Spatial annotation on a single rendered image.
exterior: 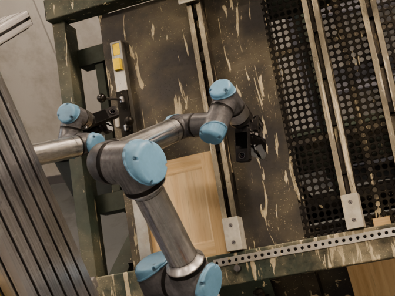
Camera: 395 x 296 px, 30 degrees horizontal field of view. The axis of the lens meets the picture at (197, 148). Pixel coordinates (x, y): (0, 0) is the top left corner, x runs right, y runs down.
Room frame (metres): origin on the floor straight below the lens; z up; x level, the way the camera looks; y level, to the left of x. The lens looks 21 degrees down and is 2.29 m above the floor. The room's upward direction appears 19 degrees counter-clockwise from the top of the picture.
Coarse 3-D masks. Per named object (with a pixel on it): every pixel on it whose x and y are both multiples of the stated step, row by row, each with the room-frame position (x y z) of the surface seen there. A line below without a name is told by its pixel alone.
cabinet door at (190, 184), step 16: (176, 160) 2.74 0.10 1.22; (192, 160) 2.71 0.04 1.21; (208, 160) 2.68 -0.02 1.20; (176, 176) 2.71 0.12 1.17; (192, 176) 2.68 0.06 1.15; (208, 176) 2.65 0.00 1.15; (176, 192) 2.68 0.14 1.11; (192, 192) 2.65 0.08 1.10; (208, 192) 2.62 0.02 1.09; (176, 208) 2.65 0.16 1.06; (192, 208) 2.62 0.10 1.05; (208, 208) 2.59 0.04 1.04; (192, 224) 2.59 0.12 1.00; (208, 224) 2.56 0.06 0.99; (192, 240) 2.56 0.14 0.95; (208, 240) 2.53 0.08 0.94; (224, 240) 2.51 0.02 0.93; (208, 256) 2.50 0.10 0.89
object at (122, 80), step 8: (112, 48) 3.06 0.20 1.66; (120, 48) 3.05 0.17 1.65; (112, 56) 3.05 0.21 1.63; (120, 56) 3.03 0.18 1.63; (120, 72) 3.00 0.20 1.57; (128, 72) 3.02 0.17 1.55; (120, 80) 2.98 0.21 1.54; (128, 80) 2.99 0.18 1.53; (120, 88) 2.96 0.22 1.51; (128, 88) 2.96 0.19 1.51; (136, 128) 2.89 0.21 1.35; (136, 208) 2.69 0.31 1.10; (136, 216) 2.68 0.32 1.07; (136, 224) 2.66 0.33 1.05; (144, 224) 2.65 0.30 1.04; (136, 232) 2.64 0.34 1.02; (144, 232) 2.63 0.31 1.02; (144, 240) 2.62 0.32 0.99; (144, 248) 2.60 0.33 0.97; (152, 248) 2.61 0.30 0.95; (144, 256) 2.59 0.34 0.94
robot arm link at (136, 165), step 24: (120, 144) 1.79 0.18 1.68; (144, 144) 1.76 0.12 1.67; (120, 168) 1.74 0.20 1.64; (144, 168) 1.72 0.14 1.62; (144, 192) 1.74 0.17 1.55; (144, 216) 1.79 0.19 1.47; (168, 216) 1.77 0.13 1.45; (168, 240) 1.77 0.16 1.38; (168, 264) 1.82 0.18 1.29; (192, 264) 1.78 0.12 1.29; (216, 264) 1.82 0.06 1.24; (168, 288) 1.83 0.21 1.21; (192, 288) 1.77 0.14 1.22; (216, 288) 1.80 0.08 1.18
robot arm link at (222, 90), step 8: (216, 80) 2.16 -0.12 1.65; (224, 80) 2.14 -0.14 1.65; (216, 88) 2.13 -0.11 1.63; (224, 88) 2.11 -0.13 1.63; (232, 88) 2.12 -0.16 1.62; (216, 96) 2.11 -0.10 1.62; (224, 96) 2.10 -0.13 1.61; (232, 96) 2.11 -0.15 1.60; (232, 104) 2.10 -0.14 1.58; (240, 104) 2.14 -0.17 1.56; (240, 112) 2.14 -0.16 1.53
